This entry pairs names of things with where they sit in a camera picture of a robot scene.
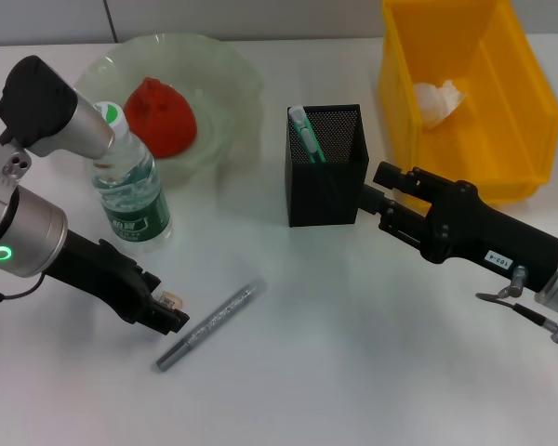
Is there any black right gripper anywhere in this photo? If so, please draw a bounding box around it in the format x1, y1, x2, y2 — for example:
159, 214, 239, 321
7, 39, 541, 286
362, 161, 558, 295

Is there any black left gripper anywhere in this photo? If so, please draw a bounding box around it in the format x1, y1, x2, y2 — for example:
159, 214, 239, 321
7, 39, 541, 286
45, 230, 192, 336

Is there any beige eraser with barcode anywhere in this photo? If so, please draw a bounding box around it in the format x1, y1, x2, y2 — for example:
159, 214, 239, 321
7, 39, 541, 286
153, 290, 186, 311

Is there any silver glitter pen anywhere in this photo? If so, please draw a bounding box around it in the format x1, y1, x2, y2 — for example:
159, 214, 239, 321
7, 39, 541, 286
156, 277, 267, 374

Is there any green utility knife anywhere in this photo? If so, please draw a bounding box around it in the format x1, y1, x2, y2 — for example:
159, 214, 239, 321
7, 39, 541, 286
288, 104, 329, 164

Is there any white paper ball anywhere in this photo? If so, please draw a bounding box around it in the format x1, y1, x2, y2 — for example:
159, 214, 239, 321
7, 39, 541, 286
414, 79, 471, 131

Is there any clear water bottle green label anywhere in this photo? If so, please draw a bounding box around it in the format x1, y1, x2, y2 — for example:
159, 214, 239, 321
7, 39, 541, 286
90, 99, 174, 255

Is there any red-orange plush orange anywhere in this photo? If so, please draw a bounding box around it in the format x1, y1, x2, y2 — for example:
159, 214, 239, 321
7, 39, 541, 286
124, 77, 199, 159

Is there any black mesh pen holder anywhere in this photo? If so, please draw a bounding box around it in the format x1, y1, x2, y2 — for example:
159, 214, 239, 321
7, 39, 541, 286
286, 103, 371, 229

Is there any green glass fruit plate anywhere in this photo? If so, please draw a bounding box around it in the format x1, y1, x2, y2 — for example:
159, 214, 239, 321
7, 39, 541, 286
73, 33, 264, 187

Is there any yellow plastic bin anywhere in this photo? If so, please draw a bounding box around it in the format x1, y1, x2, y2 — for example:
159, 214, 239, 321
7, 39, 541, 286
377, 0, 558, 209

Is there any right gripper cable with plugs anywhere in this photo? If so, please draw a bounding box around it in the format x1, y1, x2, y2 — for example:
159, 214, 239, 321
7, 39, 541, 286
474, 265, 558, 346

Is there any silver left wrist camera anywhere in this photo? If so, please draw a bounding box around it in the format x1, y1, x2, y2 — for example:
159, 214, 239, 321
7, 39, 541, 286
0, 55, 117, 196

